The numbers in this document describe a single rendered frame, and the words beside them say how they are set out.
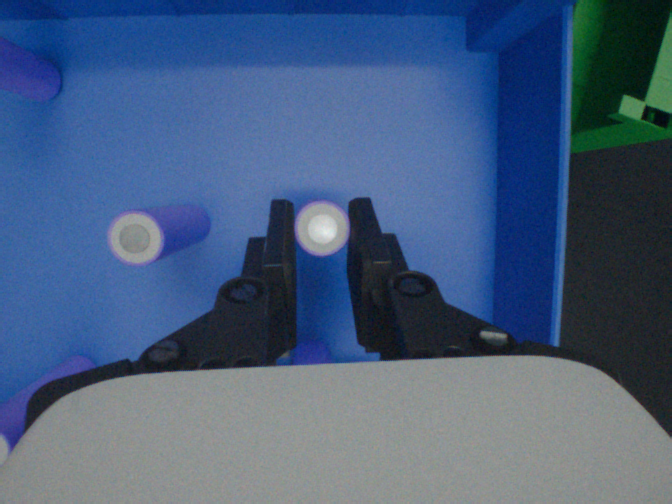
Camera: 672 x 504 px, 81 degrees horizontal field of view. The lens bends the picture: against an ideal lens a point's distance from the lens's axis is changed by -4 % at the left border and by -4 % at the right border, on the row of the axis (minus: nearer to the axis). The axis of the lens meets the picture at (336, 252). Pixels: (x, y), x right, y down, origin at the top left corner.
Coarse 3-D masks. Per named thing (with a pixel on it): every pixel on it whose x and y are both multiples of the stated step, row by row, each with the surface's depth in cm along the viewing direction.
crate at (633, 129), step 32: (608, 0) 58; (640, 0) 51; (576, 32) 58; (608, 32) 57; (640, 32) 50; (576, 64) 59; (608, 64) 55; (640, 64) 49; (576, 96) 59; (608, 96) 54; (640, 96) 48; (576, 128) 59; (608, 128) 45; (640, 128) 42
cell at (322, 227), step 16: (304, 208) 13; (320, 208) 13; (336, 208) 13; (304, 224) 13; (320, 224) 13; (336, 224) 13; (304, 240) 13; (320, 240) 13; (336, 240) 13; (320, 256) 13
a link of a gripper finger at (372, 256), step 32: (352, 224) 12; (352, 256) 13; (384, 256) 10; (352, 288) 13; (384, 288) 10; (384, 320) 10; (480, 320) 9; (384, 352) 11; (480, 352) 9; (512, 352) 9
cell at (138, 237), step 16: (144, 208) 13; (160, 208) 14; (176, 208) 16; (192, 208) 17; (112, 224) 13; (128, 224) 13; (144, 224) 13; (160, 224) 13; (176, 224) 14; (192, 224) 16; (208, 224) 18; (112, 240) 13; (128, 240) 12; (144, 240) 12; (160, 240) 13; (176, 240) 14; (192, 240) 16; (128, 256) 13; (144, 256) 13; (160, 256) 13
